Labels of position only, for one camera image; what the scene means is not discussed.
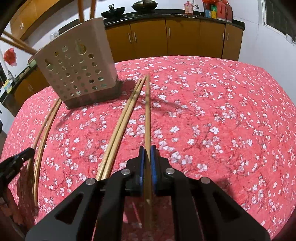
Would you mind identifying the red plastic bag on wall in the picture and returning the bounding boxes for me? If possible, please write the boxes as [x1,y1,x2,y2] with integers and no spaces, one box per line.
[4,48,17,67]

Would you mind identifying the wooden chopstick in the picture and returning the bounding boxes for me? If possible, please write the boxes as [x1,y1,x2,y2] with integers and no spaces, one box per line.
[100,75,147,180]
[77,0,84,23]
[144,75,152,230]
[27,98,62,173]
[33,98,62,208]
[96,78,142,181]
[90,0,96,19]
[1,31,37,55]

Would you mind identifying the red oil jugs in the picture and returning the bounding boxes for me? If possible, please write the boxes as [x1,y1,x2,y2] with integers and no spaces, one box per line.
[202,0,233,23]

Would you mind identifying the black countertop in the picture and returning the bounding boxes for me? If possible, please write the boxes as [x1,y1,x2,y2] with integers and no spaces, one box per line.
[0,9,246,103]

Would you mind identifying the black wok with lid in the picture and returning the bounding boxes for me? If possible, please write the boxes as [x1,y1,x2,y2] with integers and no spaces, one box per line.
[132,0,158,13]

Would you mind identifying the person left hand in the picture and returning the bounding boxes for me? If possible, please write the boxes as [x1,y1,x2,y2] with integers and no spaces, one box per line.
[1,187,24,225]

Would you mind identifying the wooden lower cabinets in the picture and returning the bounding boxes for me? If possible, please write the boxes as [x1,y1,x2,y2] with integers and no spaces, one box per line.
[0,17,244,117]

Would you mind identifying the beige perforated utensil holder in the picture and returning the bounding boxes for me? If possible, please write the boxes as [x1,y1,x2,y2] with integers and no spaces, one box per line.
[33,18,121,109]

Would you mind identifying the pink container on counter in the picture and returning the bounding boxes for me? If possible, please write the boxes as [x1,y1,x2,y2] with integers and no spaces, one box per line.
[184,1,194,16]

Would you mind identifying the black wok left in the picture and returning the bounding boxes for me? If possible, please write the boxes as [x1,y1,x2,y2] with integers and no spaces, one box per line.
[101,4,125,19]

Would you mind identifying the red floral tablecloth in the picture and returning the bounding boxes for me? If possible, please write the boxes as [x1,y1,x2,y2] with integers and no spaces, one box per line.
[9,56,295,237]

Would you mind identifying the right window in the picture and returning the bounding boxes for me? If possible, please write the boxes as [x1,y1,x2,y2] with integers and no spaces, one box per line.
[264,0,295,42]

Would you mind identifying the yellow detergent bottle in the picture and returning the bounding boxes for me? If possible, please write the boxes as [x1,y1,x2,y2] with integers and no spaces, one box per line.
[4,79,13,93]

